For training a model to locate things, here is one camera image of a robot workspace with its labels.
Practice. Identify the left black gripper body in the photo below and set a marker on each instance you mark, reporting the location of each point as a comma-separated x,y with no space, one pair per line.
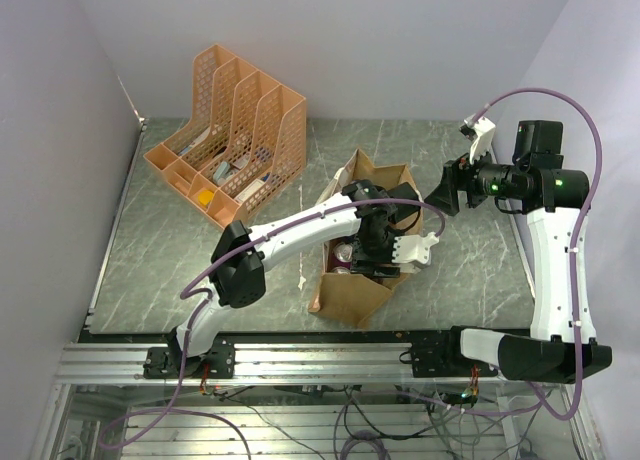
372,253

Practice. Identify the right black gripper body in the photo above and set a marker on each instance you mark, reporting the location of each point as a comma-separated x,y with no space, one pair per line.
460,171

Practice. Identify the purple fanta can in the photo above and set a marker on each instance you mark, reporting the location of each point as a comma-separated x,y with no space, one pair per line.
343,253

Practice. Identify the red cola can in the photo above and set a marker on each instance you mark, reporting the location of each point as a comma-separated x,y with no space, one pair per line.
341,270

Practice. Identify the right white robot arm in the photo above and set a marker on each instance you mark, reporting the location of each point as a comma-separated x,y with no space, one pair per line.
562,344

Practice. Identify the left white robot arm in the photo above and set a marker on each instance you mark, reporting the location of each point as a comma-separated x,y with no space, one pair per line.
362,215

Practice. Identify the orange plastic file organizer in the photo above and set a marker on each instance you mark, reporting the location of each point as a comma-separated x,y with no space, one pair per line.
243,144

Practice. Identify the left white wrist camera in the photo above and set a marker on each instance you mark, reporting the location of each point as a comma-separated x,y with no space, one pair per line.
412,253

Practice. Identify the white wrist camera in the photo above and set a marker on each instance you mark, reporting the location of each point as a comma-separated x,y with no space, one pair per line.
412,253
480,133

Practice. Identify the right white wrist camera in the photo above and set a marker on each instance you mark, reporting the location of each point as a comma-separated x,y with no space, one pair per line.
480,133

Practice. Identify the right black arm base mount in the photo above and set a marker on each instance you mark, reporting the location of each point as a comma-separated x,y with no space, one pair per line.
437,354

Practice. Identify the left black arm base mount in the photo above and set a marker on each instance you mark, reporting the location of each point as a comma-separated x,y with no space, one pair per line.
165,362

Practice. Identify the aluminium frame rail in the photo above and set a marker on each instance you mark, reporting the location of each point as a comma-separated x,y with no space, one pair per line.
255,364

